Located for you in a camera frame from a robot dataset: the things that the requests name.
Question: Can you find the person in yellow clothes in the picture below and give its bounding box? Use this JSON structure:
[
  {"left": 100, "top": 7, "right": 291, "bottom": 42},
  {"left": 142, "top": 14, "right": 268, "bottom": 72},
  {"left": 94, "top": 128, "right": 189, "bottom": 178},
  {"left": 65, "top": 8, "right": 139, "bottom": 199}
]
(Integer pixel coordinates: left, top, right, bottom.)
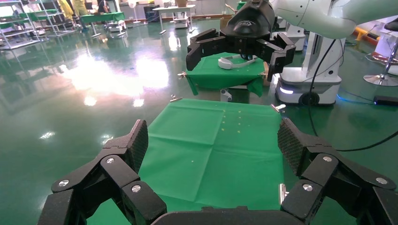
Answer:
[
  {"left": 73, "top": 0, "right": 89, "bottom": 16},
  {"left": 57, "top": 0, "right": 75, "bottom": 20}
]

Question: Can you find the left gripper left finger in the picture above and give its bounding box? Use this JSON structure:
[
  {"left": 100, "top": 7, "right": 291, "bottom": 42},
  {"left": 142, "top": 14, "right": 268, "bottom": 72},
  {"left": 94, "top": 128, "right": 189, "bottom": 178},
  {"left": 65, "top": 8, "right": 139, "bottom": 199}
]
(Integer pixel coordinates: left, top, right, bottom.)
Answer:
[{"left": 37, "top": 119, "right": 168, "bottom": 225}]

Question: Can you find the brown cardboard box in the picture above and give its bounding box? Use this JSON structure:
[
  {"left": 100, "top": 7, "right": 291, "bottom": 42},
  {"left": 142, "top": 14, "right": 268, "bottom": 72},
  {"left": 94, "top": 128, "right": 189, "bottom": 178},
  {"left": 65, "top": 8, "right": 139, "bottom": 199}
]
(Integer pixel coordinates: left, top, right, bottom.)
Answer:
[{"left": 219, "top": 15, "right": 234, "bottom": 30}]

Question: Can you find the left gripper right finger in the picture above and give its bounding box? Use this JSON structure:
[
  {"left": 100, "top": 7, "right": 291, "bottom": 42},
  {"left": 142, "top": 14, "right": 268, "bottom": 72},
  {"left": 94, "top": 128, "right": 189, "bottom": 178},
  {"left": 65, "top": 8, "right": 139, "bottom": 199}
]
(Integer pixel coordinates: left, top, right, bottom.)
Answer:
[{"left": 276, "top": 118, "right": 398, "bottom": 225}]

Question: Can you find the black floor cable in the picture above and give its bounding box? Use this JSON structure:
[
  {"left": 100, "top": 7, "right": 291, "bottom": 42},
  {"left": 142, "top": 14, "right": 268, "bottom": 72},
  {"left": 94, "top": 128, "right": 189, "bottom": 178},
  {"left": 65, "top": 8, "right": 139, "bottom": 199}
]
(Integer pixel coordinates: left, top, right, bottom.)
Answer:
[{"left": 307, "top": 38, "right": 398, "bottom": 153}]

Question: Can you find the metal shelf rack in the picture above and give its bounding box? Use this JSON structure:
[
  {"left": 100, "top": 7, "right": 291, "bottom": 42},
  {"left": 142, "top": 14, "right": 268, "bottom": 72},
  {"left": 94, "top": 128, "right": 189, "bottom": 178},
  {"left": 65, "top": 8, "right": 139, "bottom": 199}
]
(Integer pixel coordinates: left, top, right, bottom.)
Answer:
[
  {"left": 29, "top": 0, "right": 78, "bottom": 38},
  {"left": 0, "top": 0, "right": 41, "bottom": 51}
]

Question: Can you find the orange floor barrier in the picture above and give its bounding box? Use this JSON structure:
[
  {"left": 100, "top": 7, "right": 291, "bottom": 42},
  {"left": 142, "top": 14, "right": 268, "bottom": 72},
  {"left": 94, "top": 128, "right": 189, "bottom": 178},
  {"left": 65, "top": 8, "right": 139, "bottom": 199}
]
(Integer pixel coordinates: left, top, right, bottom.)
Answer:
[{"left": 352, "top": 26, "right": 378, "bottom": 42}]

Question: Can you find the white headset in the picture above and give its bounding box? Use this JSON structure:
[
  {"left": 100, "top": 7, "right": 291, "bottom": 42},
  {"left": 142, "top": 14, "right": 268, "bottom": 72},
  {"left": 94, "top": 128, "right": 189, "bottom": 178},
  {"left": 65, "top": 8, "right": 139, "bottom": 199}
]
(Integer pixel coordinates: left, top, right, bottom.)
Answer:
[{"left": 217, "top": 54, "right": 258, "bottom": 70}]

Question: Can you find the black stool chrome base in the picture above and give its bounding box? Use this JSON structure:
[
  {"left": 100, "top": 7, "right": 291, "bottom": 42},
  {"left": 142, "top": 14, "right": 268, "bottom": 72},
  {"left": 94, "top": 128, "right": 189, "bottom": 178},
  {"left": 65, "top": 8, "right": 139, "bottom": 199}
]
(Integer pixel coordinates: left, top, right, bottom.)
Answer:
[{"left": 363, "top": 17, "right": 398, "bottom": 87}]

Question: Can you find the far green cloth table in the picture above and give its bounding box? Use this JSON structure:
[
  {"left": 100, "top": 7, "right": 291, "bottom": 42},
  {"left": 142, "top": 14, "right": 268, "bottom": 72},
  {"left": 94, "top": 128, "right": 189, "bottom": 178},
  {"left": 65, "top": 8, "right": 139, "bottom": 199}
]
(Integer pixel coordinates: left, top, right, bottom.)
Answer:
[{"left": 185, "top": 52, "right": 266, "bottom": 98}]

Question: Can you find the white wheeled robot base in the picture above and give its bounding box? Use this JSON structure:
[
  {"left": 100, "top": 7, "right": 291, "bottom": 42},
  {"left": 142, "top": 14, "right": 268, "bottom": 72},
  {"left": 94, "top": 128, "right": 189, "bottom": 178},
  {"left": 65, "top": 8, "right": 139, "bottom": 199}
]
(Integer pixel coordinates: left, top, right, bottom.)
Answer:
[{"left": 275, "top": 29, "right": 343, "bottom": 106}]

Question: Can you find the green table cloth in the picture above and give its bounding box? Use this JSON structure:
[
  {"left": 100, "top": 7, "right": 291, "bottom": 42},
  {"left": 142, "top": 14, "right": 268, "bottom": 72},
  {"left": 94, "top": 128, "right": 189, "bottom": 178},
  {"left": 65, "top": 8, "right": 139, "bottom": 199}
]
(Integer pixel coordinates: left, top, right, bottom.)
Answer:
[{"left": 87, "top": 98, "right": 285, "bottom": 225}]

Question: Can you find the black box on floor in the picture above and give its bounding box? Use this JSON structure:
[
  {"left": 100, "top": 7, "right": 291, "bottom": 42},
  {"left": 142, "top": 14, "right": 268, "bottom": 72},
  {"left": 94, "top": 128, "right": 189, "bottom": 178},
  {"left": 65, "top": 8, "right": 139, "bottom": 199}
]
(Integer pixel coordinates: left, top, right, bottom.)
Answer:
[{"left": 373, "top": 95, "right": 398, "bottom": 107}]

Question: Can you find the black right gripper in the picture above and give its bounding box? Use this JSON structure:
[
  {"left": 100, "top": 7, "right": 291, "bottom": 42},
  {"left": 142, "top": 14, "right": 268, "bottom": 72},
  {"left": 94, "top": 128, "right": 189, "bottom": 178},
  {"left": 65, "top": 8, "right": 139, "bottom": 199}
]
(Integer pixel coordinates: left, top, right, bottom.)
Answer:
[{"left": 186, "top": 0, "right": 297, "bottom": 82}]

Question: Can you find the white long table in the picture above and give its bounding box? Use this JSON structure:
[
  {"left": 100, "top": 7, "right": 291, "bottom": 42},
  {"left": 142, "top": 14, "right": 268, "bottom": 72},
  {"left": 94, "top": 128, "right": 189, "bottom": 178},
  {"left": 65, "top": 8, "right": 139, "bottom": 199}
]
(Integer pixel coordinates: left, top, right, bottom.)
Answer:
[{"left": 152, "top": 4, "right": 197, "bottom": 35}]

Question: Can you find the white wheeled machine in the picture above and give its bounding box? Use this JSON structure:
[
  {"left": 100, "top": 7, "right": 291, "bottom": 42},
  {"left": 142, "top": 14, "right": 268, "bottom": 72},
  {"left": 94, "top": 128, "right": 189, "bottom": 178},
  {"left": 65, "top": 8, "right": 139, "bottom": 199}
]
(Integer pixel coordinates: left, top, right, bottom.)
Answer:
[{"left": 173, "top": 17, "right": 190, "bottom": 29}]

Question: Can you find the white table leg caster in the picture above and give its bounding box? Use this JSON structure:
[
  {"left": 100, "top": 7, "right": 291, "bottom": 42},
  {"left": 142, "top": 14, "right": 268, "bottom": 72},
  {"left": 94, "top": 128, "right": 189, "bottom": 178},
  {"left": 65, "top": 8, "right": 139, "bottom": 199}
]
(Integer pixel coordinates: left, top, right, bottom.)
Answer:
[{"left": 220, "top": 88, "right": 233, "bottom": 103}]

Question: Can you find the long green covered table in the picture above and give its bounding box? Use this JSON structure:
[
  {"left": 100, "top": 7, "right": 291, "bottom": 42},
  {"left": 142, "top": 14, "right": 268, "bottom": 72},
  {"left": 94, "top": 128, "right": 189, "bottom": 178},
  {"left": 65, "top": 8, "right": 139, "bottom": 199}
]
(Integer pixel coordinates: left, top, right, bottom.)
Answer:
[{"left": 80, "top": 12, "right": 126, "bottom": 37}]

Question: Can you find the white standing fan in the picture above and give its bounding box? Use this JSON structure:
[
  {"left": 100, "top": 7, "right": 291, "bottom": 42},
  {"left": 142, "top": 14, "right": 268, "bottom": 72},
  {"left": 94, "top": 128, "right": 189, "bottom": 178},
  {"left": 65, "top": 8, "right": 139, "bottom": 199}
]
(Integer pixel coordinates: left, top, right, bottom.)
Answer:
[{"left": 128, "top": 0, "right": 141, "bottom": 24}]

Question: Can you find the black bin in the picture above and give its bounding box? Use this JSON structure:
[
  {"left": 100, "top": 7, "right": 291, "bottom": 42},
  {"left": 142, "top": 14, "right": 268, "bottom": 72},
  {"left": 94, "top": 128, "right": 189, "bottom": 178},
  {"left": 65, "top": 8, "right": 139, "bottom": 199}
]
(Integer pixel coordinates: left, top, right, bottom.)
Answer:
[{"left": 144, "top": 3, "right": 161, "bottom": 23}]

